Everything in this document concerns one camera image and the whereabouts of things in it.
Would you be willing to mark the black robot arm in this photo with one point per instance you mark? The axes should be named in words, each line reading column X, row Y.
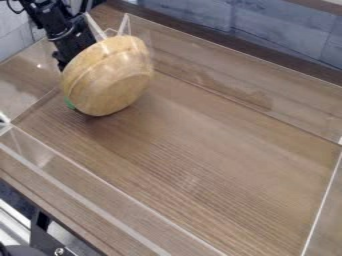
column 61, row 19

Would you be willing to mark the clear acrylic corner bracket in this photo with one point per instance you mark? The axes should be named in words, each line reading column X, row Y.
column 103, row 33

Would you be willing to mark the wooden bowl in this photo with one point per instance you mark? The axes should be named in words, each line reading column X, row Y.
column 107, row 76

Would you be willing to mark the black table frame bracket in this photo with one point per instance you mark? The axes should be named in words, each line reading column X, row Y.
column 49, row 237

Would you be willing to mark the clear acrylic tray walls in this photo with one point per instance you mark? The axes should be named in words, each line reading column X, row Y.
column 219, row 166

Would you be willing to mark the green rectangular stick block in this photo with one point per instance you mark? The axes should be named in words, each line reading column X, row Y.
column 68, row 103

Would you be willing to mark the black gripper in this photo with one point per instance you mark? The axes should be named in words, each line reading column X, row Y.
column 71, row 41

